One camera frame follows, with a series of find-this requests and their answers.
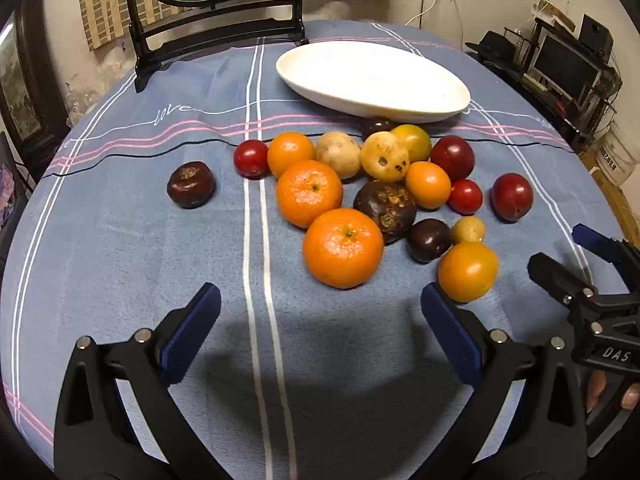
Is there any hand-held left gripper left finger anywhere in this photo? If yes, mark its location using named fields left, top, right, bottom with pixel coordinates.
left=54, top=282, right=236, bottom=480

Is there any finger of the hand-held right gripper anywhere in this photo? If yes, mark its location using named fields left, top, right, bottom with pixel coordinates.
left=528, top=253, right=640, bottom=341
left=572, top=224, right=640, bottom=288

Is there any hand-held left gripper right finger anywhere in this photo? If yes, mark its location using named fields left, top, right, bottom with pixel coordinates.
left=420, top=282, right=588, bottom=480

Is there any yellow-orange citrus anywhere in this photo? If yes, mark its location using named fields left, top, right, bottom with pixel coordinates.
left=437, top=241, right=500, bottom=303

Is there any red plum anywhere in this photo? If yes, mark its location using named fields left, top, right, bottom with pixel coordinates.
left=430, top=135, right=475, bottom=182
left=491, top=172, right=534, bottom=223

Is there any dark purple plum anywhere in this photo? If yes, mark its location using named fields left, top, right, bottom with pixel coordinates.
left=361, top=116, right=398, bottom=141
left=405, top=218, right=453, bottom=263

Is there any small yellow fruit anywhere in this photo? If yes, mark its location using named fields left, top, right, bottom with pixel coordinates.
left=451, top=215, right=486, bottom=246

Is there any red cherry tomato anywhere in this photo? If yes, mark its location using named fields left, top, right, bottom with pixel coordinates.
left=233, top=139, right=271, bottom=179
left=447, top=179, right=484, bottom=216

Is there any large orange tangerine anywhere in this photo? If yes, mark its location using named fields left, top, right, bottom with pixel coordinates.
left=276, top=159, right=344, bottom=229
left=302, top=208, right=385, bottom=289

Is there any small dark mangosteen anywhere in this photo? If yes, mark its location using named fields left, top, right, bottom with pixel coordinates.
left=167, top=161, right=217, bottom=209

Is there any brown blotched passion fruit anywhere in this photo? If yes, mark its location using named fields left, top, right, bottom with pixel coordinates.
left=353, top=180, right=417, bottom=246

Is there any small smooth orange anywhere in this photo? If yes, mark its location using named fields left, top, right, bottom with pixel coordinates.
left=405, top=161, right=452, bottom=211
left=267, top=131, right=316, bottom=179

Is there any white plate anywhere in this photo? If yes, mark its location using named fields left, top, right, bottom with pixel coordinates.
left=276, top=41, right=472, bottom=124

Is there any person's right hand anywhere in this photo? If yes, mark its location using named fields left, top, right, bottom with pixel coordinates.
left=586, top=371, right=640, bottom=413

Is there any blue striped tablecloth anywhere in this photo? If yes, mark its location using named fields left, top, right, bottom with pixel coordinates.
left=2, top=20, right=626, bottom=480

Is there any white bucket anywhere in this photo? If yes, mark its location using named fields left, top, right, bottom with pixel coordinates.
left=595, top=120, right=638, bottom=186

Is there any black metal shelf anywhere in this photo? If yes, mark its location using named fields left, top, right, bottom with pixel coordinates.
left=465, top=15, right=626, bottom=151

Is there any computer monitor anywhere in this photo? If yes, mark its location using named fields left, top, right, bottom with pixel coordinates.
left=532, top=35, right=601, bottom=96

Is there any spotted pale yellow fruit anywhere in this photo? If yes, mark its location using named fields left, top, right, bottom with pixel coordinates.
left=360, top=131, right=411, bottom=182

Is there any greenish orange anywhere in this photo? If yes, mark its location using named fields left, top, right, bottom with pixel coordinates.
left=390, top=124, right=433, bottom=163

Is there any black speaker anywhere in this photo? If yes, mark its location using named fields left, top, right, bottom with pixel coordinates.
left=580, top=14, right=614, bottom=58

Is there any pale yellow potato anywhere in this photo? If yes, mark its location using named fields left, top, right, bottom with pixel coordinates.
left=315, top=131, right=362, bottom=180

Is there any black hat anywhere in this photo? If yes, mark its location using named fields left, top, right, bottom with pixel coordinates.
left=465, top=30, right=521, bottom=61

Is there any clear plastic sheet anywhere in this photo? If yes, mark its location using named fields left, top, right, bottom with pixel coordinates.
left=65, top=75, right=131, bottom=126

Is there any dark wooden framed painting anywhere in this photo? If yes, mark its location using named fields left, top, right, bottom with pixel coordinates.
left=0, top=10, right=68, bottom=151

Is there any white soft bundle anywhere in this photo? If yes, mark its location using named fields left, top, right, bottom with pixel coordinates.
left=305, top=0, right=371, bottom=23

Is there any white cable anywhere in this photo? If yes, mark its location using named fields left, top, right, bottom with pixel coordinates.
left=404, top=0, right=443, bottom=28

